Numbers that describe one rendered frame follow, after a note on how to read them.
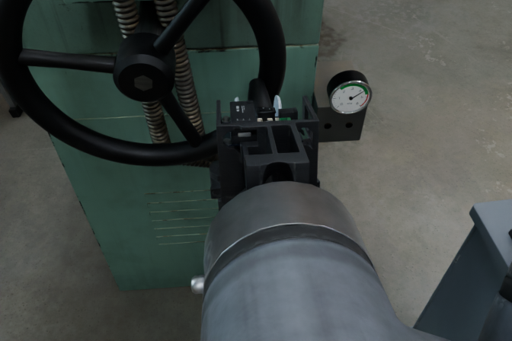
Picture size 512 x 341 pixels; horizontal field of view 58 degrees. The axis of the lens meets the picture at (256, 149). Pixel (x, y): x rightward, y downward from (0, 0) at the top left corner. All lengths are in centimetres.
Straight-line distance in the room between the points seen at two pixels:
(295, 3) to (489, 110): 128
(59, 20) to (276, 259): 55
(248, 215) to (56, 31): 52
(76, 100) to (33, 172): 85
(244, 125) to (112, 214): 70
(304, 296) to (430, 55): 189
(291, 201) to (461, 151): 143
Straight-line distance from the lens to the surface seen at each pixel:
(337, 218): 24
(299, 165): 26
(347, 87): 68
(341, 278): 20
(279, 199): 24
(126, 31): 54
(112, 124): 79
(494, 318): 25
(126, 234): 104
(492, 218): 75
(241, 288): 20
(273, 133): 31
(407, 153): 158
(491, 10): 246
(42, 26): 71
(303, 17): 67
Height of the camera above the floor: 110
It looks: 46 degrees down
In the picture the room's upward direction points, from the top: straight up
